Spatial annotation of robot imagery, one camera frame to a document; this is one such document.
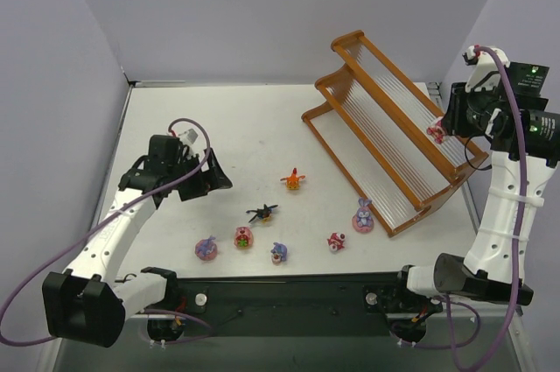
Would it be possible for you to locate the pink bear strawberry toy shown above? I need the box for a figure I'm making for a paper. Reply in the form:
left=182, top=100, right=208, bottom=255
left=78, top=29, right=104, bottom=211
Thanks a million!
left=234, top=226, right=254, bottom=249

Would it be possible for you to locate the pink bear cake toy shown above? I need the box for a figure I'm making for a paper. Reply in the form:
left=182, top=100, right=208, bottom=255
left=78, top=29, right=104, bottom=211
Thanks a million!
left=327, top=233, right=346, bottom=253

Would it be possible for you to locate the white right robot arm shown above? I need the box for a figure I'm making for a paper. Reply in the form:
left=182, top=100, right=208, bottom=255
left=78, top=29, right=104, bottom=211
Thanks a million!
left=400, top=62, right=559, bottom=306

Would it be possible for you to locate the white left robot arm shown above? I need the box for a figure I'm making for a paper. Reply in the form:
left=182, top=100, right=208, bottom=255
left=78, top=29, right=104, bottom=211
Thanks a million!
left=42, top=130, right=233, bottom=347

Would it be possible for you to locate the wooden tiered shelf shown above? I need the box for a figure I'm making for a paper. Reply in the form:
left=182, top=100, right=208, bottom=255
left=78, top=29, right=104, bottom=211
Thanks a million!
left=301, top=31, right=488, bottom=236

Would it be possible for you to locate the black dragon toy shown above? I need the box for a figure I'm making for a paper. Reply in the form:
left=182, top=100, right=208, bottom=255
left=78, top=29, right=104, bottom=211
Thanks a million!
left=246, top=204, right=278, bottom=223

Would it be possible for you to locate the purple creature on donut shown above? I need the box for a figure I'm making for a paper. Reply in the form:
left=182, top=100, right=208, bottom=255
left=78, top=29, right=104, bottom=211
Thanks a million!
left=194, top=235, right=218, bottom=261

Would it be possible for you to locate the orange dragon toy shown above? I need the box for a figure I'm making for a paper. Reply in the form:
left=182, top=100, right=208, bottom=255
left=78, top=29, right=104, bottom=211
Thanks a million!
left=280, top=167, right=306, bottom=191

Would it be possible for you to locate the purple bunny lying toy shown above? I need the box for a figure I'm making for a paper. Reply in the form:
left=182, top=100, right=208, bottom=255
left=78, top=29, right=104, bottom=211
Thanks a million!
left=270, top=242, right=288, bottom=265

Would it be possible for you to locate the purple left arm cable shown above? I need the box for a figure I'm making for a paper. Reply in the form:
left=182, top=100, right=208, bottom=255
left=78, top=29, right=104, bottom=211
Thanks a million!
left=0, top=117, right=215, bottom=345

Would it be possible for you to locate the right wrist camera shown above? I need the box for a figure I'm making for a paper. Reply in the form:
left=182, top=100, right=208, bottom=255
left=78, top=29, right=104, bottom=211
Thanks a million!
left=463, top=46, right=501, bottom=93

